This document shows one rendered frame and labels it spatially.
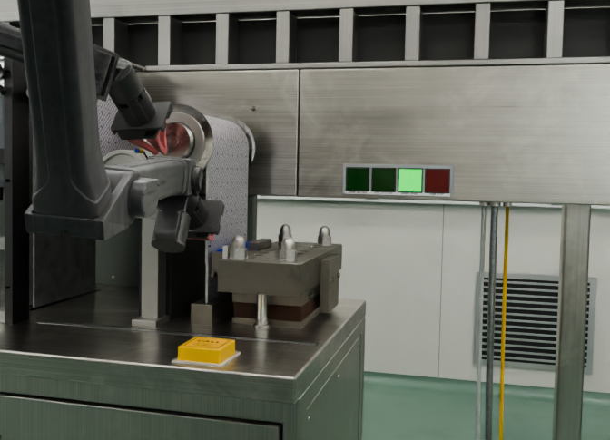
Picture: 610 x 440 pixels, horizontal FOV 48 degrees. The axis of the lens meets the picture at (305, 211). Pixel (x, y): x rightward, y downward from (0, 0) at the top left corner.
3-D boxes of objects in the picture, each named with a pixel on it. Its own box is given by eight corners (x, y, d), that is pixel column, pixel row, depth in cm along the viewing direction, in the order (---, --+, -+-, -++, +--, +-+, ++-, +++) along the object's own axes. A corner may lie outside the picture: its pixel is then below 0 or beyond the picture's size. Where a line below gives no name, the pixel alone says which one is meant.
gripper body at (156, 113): (165, 134, 119) (148, 103, 113) (113, 137, 122) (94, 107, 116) (175, 108, 123) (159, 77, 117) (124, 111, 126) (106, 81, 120)
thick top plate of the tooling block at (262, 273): (217, 291, 127) (217, 259, 127) (277, 265, 166) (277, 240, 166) (300, 297, 123) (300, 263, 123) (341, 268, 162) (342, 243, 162)
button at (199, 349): (177, 361, 105) (177, 346, 104) (195, 350, 111) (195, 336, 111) (220, 366, 103) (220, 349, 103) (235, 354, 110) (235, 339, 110)
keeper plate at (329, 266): (319, 312, 140) (320, 259, 139) (329, 304, 149) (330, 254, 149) (330, 313, 139) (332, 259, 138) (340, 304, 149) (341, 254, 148)
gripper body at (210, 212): (220, 237, 124) (206, 219, 118) (168, 234, 127) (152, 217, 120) (226, 205, 127) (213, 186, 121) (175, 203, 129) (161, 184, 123)
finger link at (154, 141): (172, 165, 126) (152, 131, 118) (137, 167, 128) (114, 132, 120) (181, 139, 130) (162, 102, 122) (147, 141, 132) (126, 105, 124)
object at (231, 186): (204, 263, 132) (206, 168, 131) (244, 250, 155) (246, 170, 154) (207, 263, 132) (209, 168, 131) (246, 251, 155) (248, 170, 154)
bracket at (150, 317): (130, 327, 128) (131, 164, 126) (146, 319, 134) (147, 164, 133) (154, 328, 127) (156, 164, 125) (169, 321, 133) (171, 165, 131)
